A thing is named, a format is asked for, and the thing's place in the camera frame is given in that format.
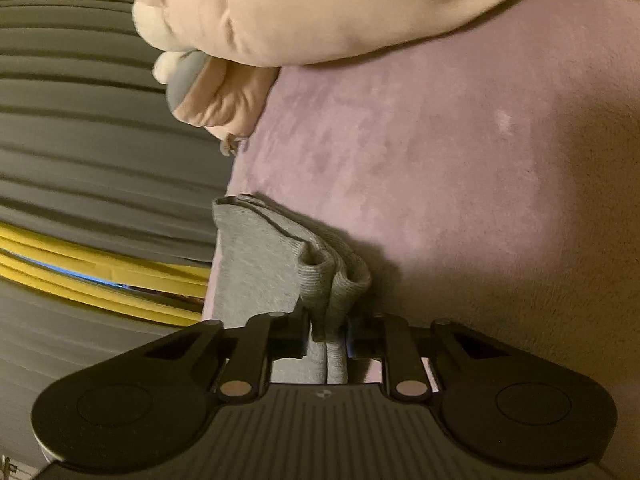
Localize yellow curtain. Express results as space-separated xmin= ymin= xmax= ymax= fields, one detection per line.
xmin=0 ymin=222 xmax=212 ymax=329

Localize pink plush toy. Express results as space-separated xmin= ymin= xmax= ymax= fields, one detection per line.
xmin=122 ymin=0 xmax=640 ymax=157

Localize grey pants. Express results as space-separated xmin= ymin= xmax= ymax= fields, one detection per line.
xmin=210 ymin=192 xmax=374 ymax=387

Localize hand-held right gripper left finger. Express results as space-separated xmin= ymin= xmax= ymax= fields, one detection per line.
xmin=144 ymin=307 xmax=314 ymax=405

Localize purple fleece blanket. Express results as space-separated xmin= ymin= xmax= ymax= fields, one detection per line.
xmin=200 ymin=0 xmax=640 ymax=387

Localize grey curtain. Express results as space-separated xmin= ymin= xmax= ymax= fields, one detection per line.
xmin=0 ymin=280 xmax=206 ymax=466
xmin=0 ymin=0 xmax=237 ymax=266

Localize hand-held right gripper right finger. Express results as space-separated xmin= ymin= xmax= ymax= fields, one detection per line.
xmin=343 ymin=312 xmax=502 ymax=404

